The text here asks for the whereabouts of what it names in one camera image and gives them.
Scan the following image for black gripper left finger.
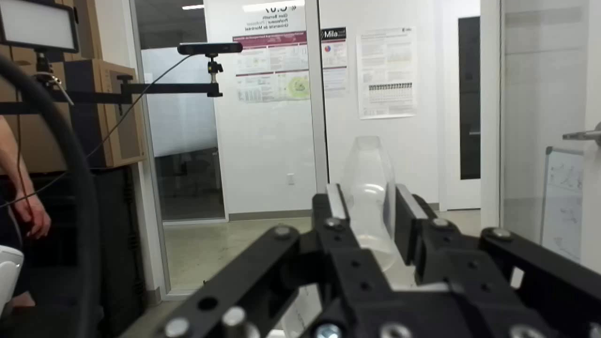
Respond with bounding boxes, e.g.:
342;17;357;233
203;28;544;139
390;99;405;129
310;186;402;338

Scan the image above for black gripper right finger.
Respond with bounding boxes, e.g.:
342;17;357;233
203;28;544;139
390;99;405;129
392;182;496;302

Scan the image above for person hand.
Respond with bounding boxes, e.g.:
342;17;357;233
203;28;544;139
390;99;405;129
13;184;50;238

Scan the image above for whiteboard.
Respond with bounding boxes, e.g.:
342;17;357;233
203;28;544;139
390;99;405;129
541;146;584;261

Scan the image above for wooden shelf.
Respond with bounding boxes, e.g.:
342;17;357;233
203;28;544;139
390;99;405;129
0;0;146;171

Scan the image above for wall posters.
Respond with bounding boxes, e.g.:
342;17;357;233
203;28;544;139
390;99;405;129
233;0;417;118

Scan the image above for camera on black mount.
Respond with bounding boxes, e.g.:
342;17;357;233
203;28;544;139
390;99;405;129
120;41;244;98

